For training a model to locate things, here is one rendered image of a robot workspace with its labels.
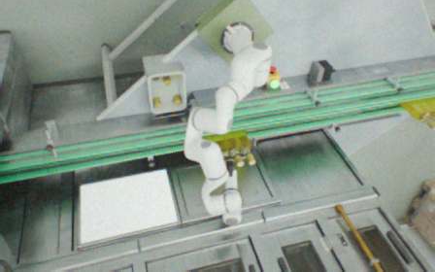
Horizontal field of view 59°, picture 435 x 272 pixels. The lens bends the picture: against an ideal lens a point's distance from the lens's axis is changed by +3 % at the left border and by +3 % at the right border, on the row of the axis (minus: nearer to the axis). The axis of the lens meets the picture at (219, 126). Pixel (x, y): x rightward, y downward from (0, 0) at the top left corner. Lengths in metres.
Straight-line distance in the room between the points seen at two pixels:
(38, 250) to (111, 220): 0.30
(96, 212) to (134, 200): 0.17
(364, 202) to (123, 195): 1.13
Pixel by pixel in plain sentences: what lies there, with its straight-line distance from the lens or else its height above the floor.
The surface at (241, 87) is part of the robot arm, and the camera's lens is 1.37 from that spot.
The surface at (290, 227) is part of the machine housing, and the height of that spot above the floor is 1.43.
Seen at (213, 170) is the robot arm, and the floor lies 1.41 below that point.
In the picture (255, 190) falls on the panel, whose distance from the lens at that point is 1.83.
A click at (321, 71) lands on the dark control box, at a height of 0.83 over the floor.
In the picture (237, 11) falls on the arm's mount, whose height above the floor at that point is 0.84.
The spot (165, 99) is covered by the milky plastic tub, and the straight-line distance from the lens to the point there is 1.90.
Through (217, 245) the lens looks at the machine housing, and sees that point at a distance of 1.71.
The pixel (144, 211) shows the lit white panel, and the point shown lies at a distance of 1.76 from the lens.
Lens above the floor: 2.27
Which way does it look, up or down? 46 degrees down
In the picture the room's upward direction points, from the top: 157 degrees clockwise
